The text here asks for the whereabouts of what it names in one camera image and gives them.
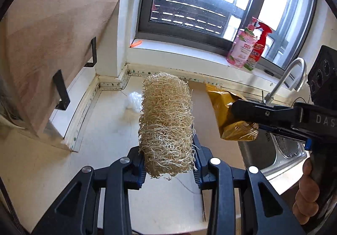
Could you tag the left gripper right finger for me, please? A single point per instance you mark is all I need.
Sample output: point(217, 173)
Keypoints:
point(241, 198)

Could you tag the orange utility knife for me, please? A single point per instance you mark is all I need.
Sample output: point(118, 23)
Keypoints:
point(136, 43)

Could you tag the red spray bottle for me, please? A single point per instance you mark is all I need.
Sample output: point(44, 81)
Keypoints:
point(259, 46)

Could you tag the brown cardboard sheet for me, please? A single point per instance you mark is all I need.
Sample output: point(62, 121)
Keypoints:
point(207, 131)

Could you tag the stainless steel sink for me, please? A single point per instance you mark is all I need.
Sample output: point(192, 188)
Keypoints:
point(272, 154)

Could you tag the clear plastic bag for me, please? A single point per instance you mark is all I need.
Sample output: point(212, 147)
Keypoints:
point(134, 102)

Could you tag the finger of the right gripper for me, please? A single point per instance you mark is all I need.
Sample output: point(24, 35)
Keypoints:
point(289, 133)
point(276, 115)

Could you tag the yellow wrapper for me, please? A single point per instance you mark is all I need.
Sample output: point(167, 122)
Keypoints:
point(230, 127)

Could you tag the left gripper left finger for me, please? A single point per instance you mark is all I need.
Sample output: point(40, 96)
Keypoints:
point(75, 210)

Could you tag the loofah sponge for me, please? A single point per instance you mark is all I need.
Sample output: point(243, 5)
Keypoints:
point(166, 126)

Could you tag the person right hand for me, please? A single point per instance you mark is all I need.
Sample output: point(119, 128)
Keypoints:
point(305, 205)

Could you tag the pink soap dispenser bottle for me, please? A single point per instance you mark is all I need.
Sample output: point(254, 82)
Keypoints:
point(243, 45)

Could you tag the black window frame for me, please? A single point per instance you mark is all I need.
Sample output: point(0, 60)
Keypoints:
point(213, 25)

